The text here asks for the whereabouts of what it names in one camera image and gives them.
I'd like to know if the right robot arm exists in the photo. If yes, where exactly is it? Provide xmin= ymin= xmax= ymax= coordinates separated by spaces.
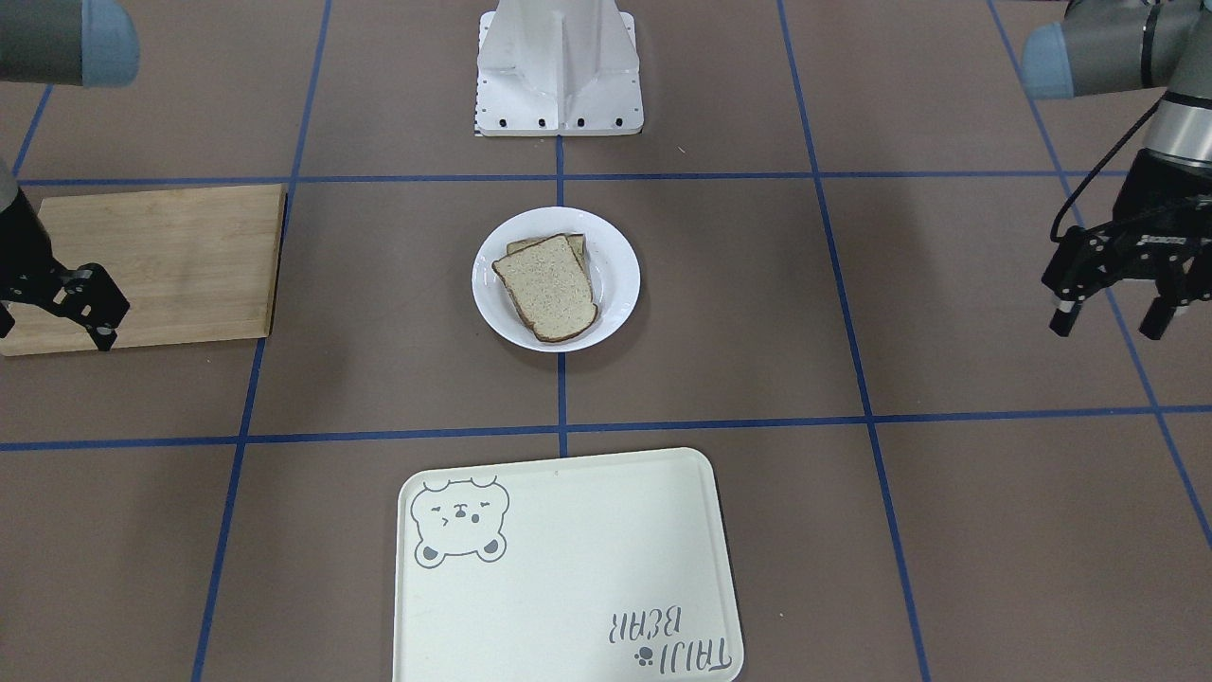
xmin=1 ymin=1 xmax=141 ymax=353

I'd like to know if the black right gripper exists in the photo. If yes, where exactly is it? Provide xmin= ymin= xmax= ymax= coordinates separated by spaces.
xmin=0 ymin=189 xmax=131 ymax=353

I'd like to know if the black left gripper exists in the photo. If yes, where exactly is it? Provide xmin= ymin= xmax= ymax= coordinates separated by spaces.
xmin=1042 ymin=151 xmax=1211 ymax=340

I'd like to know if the white camera stand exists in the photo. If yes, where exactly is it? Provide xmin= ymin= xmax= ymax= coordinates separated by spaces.
xmin=473 ymin=1 xmax=645 ymax=137

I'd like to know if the wooden cutting board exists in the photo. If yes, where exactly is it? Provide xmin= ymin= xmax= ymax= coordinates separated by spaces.
xmin=38 ymin=183 xmax=287 ymax=349

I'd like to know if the cream bear tray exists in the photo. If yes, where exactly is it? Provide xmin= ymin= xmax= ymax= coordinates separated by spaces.
xmin=391 ymin=446 xmax=745 ymax=681

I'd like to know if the bread slice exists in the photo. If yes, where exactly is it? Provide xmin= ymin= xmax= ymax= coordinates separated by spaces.
xmin=505 ymin=234 xmax=589 ymax=277
xmin=490 ymin=233 xmax=600 ymax=344

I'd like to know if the white round plate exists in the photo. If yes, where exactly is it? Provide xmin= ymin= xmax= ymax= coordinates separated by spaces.
xmin=471 ymin=206 xmax=642 ymax=353

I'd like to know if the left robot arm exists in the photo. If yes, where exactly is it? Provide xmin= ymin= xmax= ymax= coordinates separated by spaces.
xmin=1021 ymin=1 xmax=1211 ymax=340

